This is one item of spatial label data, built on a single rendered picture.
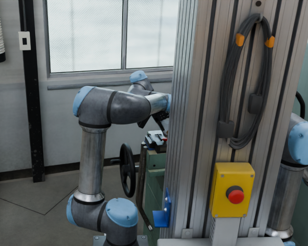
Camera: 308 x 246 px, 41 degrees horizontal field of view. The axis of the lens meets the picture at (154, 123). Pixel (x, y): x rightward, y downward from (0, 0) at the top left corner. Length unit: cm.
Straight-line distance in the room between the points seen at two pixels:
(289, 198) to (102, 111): 67
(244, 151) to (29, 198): 257
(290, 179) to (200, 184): 42
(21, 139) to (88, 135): 204
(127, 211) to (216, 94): 71
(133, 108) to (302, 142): 54
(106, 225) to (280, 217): 60
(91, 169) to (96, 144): 9
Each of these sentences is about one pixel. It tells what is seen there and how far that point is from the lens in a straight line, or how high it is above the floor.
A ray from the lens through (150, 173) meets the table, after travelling 205.
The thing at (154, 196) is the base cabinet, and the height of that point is 59.
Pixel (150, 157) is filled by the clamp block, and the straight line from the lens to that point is 202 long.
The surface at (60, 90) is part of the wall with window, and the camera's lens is 331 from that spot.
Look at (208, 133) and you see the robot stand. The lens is 96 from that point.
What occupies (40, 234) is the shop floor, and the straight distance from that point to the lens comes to 305.
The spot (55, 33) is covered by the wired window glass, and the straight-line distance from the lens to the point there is 325.
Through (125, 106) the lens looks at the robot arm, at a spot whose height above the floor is 143.
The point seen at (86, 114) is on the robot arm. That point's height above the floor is 138.
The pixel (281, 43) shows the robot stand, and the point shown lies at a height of 176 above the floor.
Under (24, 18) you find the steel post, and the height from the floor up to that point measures 136.
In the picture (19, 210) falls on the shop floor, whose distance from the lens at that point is 329.
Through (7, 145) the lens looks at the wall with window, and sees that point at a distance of 347.
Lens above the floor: 196
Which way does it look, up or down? 25 degrees down
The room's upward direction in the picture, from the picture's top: 4 degrees clockwise
